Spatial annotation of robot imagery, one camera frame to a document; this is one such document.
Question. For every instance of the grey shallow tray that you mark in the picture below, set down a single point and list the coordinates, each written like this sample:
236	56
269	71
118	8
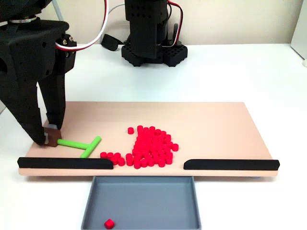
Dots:
144	203

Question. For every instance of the green T-shaped pusher tool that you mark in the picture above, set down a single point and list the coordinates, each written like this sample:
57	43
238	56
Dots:
72	143

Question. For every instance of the beige flat board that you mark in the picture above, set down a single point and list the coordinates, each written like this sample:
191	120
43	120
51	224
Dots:
192	124

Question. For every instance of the small white plastic object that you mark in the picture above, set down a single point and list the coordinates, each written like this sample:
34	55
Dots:
304	63

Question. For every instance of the black guide rail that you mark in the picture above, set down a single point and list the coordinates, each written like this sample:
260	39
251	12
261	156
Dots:
60	163
230	164

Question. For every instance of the small red granule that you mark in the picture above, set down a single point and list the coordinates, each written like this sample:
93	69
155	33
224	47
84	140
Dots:
166	141
166	150
144	163
151	129
169	144
130	130
175	146
163	133
137	164
103	155
169	154
145	129
157	131
168	159
117	155
114	161
150	162
161	163
129	157
167	137
109	223
129	162
121	161
110	155
140	128

